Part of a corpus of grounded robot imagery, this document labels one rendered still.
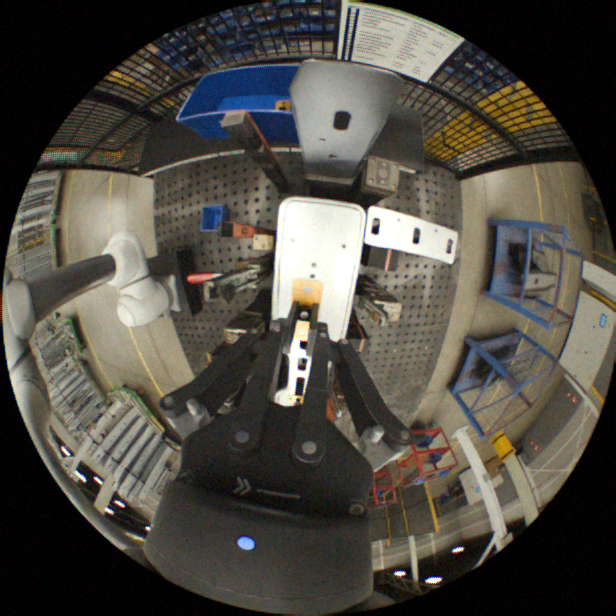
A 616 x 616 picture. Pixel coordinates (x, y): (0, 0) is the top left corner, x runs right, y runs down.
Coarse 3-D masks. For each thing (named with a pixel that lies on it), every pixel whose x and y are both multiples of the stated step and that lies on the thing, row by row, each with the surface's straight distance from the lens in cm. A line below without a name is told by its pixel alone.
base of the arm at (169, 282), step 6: (156, 276) 100; (162, 276) 97; (168, 276) 93; (174, 276) 92; (162, 282) 93; (168, 282) 93; (174, 282) 93; (168, 288) 92; (174, 288) 93; (168, 294) 92; (174, 294) 94; (174, 300) 95; (168, 306) 94; (174, 306) 97; (180, 306) 97; (168, 312) 102
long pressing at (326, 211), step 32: (288, 224) 47; (320, 224) 47; (352, 224) 47; (288, 256) 47; (320, 256) 46; (352, 256) 47; (288, 288) 49; (352, 288) 49; (320, 320) 51; (288, 384) 67
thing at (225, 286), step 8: (232, 272) 38; (240, 272) 37; (248, 272) 39; (208, 280) 32; (216, 280) 31; (224, 280) 33; (232, 280) 36; (240, 280) 39; (248, 280) 43; (256, 280) 43; (208, 288) 31; (216, 288) 32; (224, 288) 29; (232, 288) 30; (240, 288) 37; (208, 296) 32; (216, 296) 32; (224, 296) 29; (232, 296) 30
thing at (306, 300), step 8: (296, 280) 22; (304, 280) 22; (312, 280) 22; (296, 288) 22; (312, 288) 22; (320, 288) 22; (296, 296) 22; (304, 296) 22; (312, 296) 22; (320, 296) 22; (304, 304) 22; (312, 304) 22; (320, 304) 22; (304, 320) 22; (296, 328) 24; (304, 328) 24; (296, 336) 24; (304, 336) 24
